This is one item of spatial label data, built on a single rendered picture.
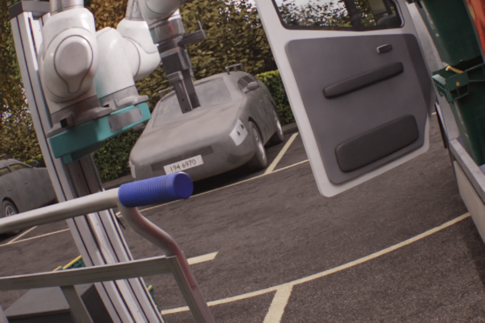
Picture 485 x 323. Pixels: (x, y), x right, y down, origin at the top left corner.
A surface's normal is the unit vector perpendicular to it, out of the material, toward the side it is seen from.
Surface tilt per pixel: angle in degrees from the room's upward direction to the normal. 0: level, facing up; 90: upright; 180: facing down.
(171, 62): 90
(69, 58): 96
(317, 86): 95
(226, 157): 96
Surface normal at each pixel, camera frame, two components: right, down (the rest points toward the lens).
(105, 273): -0.34, 0.17
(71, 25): 0.26, -0.27
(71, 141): -0.11, 0.09
